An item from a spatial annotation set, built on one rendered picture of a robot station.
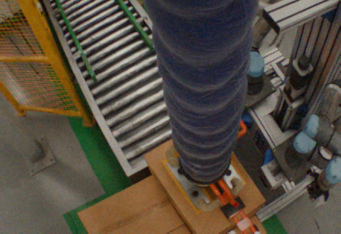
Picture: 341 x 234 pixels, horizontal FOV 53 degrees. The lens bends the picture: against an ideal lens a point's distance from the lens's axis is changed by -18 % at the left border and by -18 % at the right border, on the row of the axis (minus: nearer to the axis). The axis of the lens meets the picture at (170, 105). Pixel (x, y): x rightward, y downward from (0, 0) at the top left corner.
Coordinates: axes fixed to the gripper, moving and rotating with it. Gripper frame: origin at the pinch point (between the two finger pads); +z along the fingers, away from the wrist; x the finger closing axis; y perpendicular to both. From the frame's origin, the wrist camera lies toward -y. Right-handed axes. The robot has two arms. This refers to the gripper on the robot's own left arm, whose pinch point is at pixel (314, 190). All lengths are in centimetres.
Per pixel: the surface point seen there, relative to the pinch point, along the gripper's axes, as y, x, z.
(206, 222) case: 39, -21, 58
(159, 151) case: 41, -69, 58
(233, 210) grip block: 27.6, -16.7, 32.9
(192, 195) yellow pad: 39, -36, 45
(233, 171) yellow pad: 16, -37, 45
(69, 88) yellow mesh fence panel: 73, -151, 88
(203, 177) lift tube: 34, -35, 16
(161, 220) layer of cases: 59, -41, 98
